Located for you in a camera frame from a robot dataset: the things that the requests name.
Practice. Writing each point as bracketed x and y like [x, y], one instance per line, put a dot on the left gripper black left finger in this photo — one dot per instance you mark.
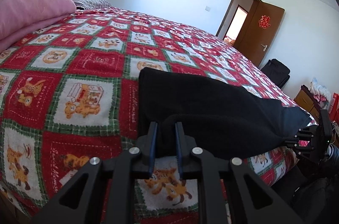
[103, 190]

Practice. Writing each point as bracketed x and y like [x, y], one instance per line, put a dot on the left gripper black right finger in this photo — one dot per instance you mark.
[228, 190]

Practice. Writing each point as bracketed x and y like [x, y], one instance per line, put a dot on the black pants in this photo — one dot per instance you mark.
[226, 120]

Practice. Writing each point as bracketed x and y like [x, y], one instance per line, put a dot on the wooden nightstand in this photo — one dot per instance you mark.
[306, 100]

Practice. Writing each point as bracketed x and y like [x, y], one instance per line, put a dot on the black suitcase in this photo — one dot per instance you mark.
[277, 72]

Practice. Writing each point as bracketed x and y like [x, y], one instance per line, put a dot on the red patchwork bedspread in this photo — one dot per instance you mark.
[69, 93]

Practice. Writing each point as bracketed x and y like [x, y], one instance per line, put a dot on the brown wooden door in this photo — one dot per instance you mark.
[251, 36]

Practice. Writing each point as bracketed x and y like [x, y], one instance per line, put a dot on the red paper door decoration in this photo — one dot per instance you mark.
[264, 22]

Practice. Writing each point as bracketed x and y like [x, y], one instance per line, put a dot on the grey striped pillow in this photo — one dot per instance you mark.
[91, 4]

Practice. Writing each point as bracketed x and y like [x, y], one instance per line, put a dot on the pink folded blanket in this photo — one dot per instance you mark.
[21, 17]

